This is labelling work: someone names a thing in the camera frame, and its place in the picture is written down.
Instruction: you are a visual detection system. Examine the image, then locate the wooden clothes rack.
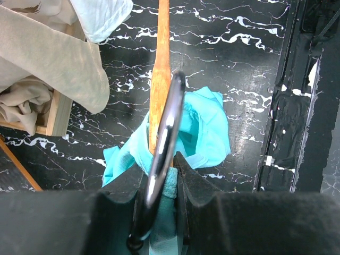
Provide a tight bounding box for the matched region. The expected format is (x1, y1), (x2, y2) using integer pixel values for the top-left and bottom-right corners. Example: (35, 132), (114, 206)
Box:
(1, 20), (86, 137)

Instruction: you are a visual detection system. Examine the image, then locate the beige t shirt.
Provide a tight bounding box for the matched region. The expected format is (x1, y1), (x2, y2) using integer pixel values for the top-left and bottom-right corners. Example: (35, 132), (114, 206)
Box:
(1, 6), (110, 135)

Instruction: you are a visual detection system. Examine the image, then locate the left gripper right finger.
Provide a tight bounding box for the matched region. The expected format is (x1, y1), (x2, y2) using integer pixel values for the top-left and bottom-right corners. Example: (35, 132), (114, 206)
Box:
(174, 152), (339, 254)

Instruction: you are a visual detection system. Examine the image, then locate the teal t shirt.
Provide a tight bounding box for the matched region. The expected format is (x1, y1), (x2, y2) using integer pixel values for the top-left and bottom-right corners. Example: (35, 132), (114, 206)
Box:
(103, 87), (231, 254)

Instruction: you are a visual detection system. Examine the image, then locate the wooden hanger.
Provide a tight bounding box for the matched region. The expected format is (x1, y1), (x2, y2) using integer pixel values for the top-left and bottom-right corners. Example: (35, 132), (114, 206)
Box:
(126, 1), (185, 254)

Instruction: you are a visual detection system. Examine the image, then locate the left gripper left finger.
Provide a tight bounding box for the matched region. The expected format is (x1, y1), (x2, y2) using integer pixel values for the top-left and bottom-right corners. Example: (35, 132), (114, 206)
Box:
(1, 165), (147, 254)

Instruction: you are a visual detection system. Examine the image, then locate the orange wooden shelf rack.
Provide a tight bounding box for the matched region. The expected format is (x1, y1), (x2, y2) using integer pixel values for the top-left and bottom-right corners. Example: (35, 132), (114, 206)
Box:
(1, 135), (43, 192)

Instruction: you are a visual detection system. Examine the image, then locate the white printed t shirt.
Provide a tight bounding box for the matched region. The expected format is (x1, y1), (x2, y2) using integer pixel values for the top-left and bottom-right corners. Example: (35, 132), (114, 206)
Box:
(1, 0), (133, 43)

